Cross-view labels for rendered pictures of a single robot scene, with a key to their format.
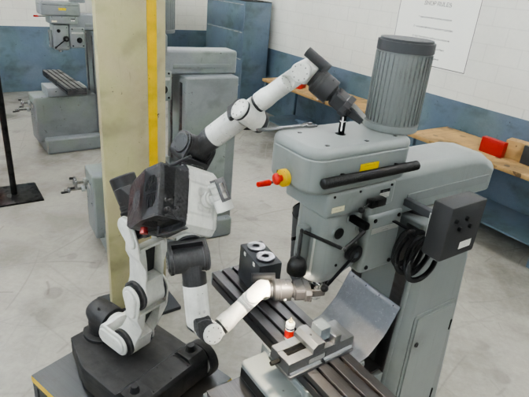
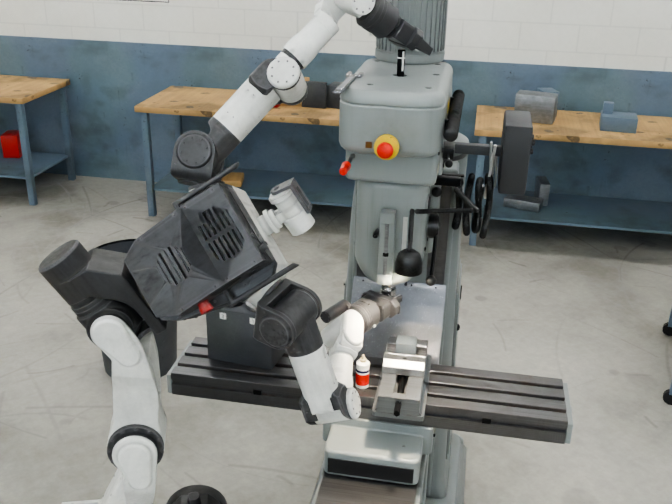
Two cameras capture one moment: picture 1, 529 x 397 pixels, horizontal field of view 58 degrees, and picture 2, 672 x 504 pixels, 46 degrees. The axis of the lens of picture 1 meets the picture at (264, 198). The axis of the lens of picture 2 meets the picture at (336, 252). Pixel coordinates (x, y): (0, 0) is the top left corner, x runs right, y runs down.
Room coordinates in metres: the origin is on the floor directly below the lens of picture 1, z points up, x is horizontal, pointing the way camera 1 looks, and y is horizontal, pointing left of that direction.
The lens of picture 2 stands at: (0.20, 1.32, 2.30)
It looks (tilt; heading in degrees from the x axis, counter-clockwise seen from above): 24 degrees down; 316
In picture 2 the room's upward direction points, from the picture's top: 1 degrees clockwise
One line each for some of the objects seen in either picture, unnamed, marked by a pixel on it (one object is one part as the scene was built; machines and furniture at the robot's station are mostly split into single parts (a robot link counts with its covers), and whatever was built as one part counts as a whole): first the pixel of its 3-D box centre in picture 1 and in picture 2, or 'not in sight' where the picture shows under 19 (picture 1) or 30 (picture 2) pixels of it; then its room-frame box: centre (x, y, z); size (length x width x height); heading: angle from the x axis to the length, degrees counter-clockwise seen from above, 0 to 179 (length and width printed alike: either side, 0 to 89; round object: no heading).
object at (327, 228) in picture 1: (324, 238); (392, 223); (1.60, -0.25, 1.47); 0.21 x 0.19 x 0.32; 36
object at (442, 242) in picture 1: (455, 226); (516, 151); (1.51, -0.68, 1.62); 0.20 x 0.09 x 0.21; 126
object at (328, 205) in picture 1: (340, 187); (397, 148); (1.63, -0.28, 1.68); 0.34 x 0.24 x 0.10; 126
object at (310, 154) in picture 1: (340, 154); (398, 103); (1.61, -0.25, 1.81); 0.47 x 0.26 x 0.16; 126
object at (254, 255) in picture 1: (259, 268); (246, 328); (1.99, -0.01, 1.06); 0.22 x 0.12 x 0.20; 29
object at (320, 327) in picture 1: (320, 329); (406, 348); (1.55, -0.28, 1.07); 0.06 x 0.05 x 0.06; 37
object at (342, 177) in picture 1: (372, 173); (453, 113); (1.50, -0.36, 1.79); 0.45 x 0.04 x 0.04; 126
